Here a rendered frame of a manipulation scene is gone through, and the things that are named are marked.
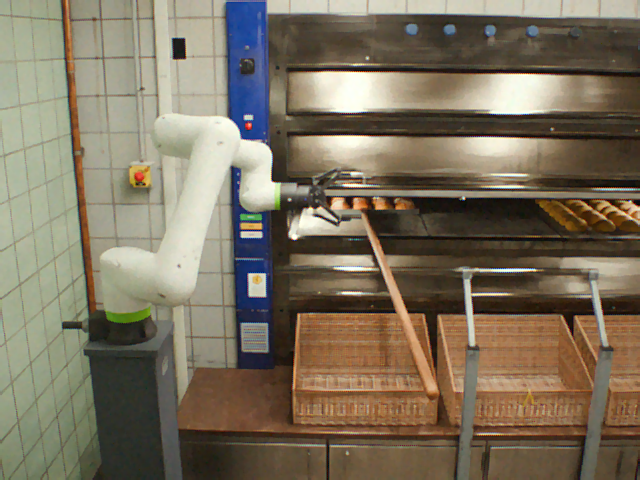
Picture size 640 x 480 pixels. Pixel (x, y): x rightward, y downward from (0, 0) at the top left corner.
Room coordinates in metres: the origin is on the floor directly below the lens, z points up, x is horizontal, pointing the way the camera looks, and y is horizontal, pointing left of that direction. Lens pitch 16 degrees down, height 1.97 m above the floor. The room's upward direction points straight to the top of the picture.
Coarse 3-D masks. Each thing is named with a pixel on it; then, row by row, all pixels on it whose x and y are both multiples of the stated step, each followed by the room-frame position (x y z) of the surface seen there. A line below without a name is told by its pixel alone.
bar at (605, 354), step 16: (288, 272) 2.43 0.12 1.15; (304, 272) 2.43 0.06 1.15; (320, 272) 2.43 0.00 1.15; (336, 272) 2.42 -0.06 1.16; (352, 272) 2.42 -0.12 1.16; (368, 272) 2.42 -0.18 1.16; (400, 272) 2.41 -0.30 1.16; (416, 272) 2.41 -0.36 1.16; (432, 272) 2.41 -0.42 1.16; (448, 272) 2.41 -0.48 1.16; (464, 272) 2.40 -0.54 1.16; (480, 272) 2.40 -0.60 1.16; (496, 272) 2.40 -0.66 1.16; (512, 272) 2.40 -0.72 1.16; (528, 272) 2.40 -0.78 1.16; (544, 272) 2.39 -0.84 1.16; (560, 272) 2.39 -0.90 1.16; (576, 272) 2.39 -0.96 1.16; (592, 272) 2.38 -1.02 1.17; (464, 288) 2.38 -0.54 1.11; (592, 288) 2.36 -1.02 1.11; (608, 352) 2.16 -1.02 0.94; (608, 368) 2.16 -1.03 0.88; (464, 384) 2.20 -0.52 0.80; (608, 384) 2.16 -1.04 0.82; (464, 400) 2.18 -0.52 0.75; (592, 400) 2.19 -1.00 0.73; (464, 416) 2.18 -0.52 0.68; (592, 416) 2.17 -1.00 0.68; (464, 432) 2.18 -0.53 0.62; (592, 432) 2.16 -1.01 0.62; (464, 448) 2.18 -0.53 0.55; (592, 448) 2.16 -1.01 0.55; (464, 464) 2.18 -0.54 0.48; (592, 464) 2.16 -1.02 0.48
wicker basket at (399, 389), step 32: (320, 320) 2.76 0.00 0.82; (352, 320) 2.75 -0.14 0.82; (384, 320) 2.75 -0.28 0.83; (320, 352) 2.72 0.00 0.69; (352, 352) 2.72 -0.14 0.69; (320, 384) 2.61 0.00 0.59; (352, 384) 2.61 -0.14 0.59; (384, 384) 2.61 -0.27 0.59; (416, 384) 2.61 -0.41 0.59; (320, 416) 2.30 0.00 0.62; (352, 416) 2.30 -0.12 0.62; (384, 416) 2.29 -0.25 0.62; (416, 416) 2.29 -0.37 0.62
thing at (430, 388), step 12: (372, 228) 2.87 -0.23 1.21; (372, 240) 2.69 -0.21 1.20; (384, 264) 2.36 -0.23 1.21; (384, 276) 2.26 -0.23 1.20; (396, 288) 2.12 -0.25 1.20; (396, 300) 2.01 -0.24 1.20; (408, 324) 1.82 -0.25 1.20; (408, 336) 1.74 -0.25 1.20; (420, 348) 1.66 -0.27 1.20; (420, 360) 1.59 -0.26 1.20; (420, 372) 1.53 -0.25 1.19; (432, 384) 1.46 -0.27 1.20; (432, 396) 1.43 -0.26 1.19
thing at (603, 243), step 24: (288, 240) 2.80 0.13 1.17; (312, 240) 2.80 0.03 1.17; (336, 240) 2.80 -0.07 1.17; (360, 240) 2.79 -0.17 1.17; (384, 240) 2.79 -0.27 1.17; (408, 240) 2.79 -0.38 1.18; (432, 240) 2.78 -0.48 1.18; (456, 240) 2.78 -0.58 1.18; (480, 240) 2.78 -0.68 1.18; (504, 240) 2.77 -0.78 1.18; (528, 240) 2.77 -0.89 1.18; (552, 240) 2.77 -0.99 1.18; (576, 240) 2.77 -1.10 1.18; (600, 240) 2.77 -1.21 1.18; (624, 240) 2.77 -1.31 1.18
